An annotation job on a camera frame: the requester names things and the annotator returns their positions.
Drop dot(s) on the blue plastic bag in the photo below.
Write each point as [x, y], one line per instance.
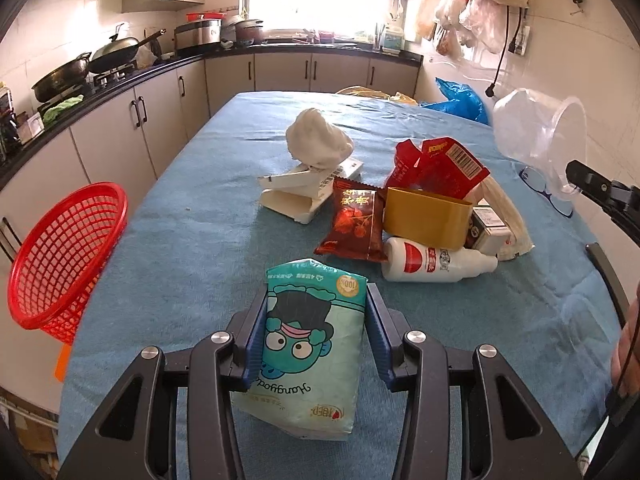
[460, 102]

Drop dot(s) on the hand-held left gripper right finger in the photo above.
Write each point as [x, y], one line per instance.
[377, 340]

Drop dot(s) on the dark framed eyeglasses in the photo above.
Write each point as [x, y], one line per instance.
[534, 181]

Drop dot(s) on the row of condiment bottles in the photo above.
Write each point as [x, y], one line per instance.
[12, 120]

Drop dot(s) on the beige lower cabinets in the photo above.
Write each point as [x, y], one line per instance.
[165, 110]

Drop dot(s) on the yellow plastic bag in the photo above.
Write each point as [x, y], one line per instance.
[367, 94]

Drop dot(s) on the white crumpled cloth bundle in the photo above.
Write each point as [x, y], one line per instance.
[320, 137]

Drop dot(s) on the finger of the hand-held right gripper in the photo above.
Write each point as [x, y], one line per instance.
[607, 192]

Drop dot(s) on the black kitchen countertop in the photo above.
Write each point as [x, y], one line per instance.
[160, 67]

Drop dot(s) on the white bottle with red label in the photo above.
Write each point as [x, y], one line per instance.
[450, 262]

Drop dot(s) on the steel rice cooker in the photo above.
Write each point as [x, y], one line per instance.
[197, 37]

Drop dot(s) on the brown pot with lid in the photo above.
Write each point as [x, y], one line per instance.
[248, 32]

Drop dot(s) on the teal cartoon tissue pack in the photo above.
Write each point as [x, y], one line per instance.
[305, 360]

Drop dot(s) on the red plastic basket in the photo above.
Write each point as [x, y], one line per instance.
[65, 255]

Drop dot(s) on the small dark and white carton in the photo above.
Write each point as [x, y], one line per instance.
[487, 232]

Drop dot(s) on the person's right hand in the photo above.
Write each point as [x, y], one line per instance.
[629, 355]

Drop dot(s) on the cluster of hanging plastic bags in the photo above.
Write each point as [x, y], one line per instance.
[480, 10]

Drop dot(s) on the red crumpled wrapper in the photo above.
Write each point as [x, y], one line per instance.
[440, 170]

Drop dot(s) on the clear plastic cup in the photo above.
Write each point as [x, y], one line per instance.
[540, 130]

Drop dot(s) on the green cloth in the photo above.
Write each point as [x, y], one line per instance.
[62, 107]

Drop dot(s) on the white power strip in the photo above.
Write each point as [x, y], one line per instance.
[520, 35]

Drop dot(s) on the gas stove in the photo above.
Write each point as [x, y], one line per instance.
[115, 76]

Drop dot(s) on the brown packing tape roll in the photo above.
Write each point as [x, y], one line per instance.
[425, 220]

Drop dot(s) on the black chair back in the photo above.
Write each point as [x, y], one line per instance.
[607, 280]

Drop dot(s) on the orange plastic piece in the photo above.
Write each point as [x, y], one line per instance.
[62, 365]

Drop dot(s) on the dark red snack packet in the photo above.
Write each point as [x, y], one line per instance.
[350, 225]

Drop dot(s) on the white flat cardboard box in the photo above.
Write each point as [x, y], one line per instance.
[295, 202]

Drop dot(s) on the dark open wok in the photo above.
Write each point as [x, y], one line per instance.
[60, 77]

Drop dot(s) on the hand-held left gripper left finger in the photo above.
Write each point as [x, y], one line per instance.
[256, 332]

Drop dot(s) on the red basin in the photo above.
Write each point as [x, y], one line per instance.
[205, 15]

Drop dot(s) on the wok with metal lid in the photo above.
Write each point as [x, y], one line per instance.
[117, 52]

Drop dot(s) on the blue table cloth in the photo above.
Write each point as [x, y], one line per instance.
[210, 240]

